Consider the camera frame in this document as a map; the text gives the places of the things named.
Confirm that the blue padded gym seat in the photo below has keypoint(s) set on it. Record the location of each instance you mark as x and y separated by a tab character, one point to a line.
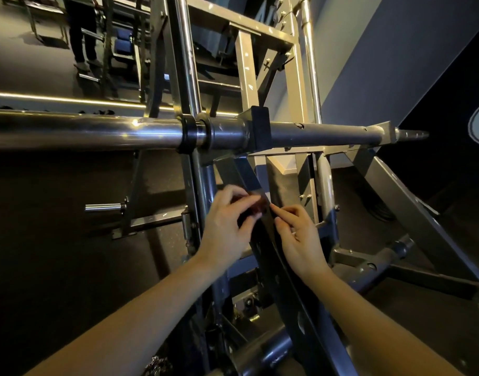
124	44

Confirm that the person's right forearm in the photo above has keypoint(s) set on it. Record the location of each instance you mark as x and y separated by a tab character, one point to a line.
372	332

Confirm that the grey steel gym machine frame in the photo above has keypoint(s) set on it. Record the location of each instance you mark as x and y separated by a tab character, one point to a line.
400	199

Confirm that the steel barbell bar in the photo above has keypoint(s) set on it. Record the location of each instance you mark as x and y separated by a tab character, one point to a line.
86	131

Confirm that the person's left hand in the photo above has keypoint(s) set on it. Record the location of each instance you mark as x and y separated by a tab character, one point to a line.
220	234

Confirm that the person's right thumb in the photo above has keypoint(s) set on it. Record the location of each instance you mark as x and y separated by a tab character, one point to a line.
283	227

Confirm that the small dark red knob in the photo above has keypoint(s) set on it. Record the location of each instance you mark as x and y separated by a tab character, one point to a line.
259	207

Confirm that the person's right hand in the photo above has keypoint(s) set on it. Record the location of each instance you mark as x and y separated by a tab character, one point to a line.
302	246

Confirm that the chrome weight storage peg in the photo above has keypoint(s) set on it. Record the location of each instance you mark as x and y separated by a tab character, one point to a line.
104	207

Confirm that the person's left thumb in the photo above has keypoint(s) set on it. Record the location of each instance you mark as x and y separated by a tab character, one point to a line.
250	229

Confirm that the metal frame chair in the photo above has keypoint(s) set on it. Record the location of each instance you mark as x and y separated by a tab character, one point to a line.
43	13

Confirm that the person's left forearm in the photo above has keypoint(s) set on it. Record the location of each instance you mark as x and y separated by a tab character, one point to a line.
137	325

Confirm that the person's left middle finger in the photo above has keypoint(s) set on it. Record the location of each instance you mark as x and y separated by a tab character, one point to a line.
232	188

